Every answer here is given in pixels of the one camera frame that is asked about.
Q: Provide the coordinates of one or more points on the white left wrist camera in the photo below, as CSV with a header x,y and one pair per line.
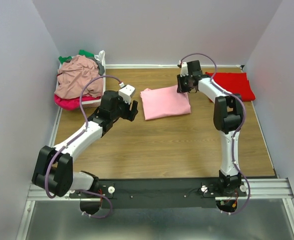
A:
x,y
126,92

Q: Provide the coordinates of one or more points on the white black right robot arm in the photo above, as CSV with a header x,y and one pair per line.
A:
x,y
228,118

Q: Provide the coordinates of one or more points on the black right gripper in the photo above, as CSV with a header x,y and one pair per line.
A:
x,y
179,88

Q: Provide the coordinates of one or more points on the green t shirt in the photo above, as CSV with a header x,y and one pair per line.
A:
x,y
69,58

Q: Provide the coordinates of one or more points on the folded red t shirt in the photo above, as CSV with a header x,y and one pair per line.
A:
x,y
237,83

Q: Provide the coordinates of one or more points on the magenta t shirt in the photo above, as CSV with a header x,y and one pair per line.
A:
x,y
67,104

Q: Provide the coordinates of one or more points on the light pink t shirt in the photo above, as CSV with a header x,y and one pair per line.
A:
x,y
164,102

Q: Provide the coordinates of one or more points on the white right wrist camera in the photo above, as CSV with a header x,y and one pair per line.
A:
x,y
183,69

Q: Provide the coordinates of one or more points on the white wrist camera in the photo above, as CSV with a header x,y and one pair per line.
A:
x,y
126,92
183,69

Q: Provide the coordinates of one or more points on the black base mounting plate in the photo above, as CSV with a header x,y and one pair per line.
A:
x,y
162,193

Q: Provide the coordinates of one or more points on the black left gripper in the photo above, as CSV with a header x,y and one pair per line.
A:
x,y
129,115

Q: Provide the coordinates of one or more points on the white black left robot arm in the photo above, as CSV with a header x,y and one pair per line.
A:
x,y
54,167

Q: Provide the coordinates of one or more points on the grey t shirt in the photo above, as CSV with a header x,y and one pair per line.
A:
x,y
101,68

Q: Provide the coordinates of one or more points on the dusty pink t shirt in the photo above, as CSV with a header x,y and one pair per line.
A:
x,y
73,76

